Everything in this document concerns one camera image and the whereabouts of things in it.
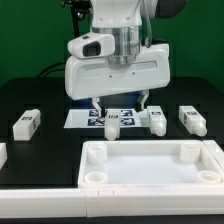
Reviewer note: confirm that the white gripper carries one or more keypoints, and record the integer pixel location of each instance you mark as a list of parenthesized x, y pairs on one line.
[(94, 78)]

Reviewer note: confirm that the white desk top tray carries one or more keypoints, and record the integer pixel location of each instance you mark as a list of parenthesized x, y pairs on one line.
[(147, 163)]

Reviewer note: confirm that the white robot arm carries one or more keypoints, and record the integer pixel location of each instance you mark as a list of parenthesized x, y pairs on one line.
[(112, 58)]

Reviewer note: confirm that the white marker sheet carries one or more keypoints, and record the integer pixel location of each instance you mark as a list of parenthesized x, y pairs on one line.
[(87, 118)]

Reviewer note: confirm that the white left barrier block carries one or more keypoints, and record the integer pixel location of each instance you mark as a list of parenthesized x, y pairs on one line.
[(3, 154)]

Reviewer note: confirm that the white front barrier rail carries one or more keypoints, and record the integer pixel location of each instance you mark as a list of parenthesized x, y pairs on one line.
[(51, 203)]

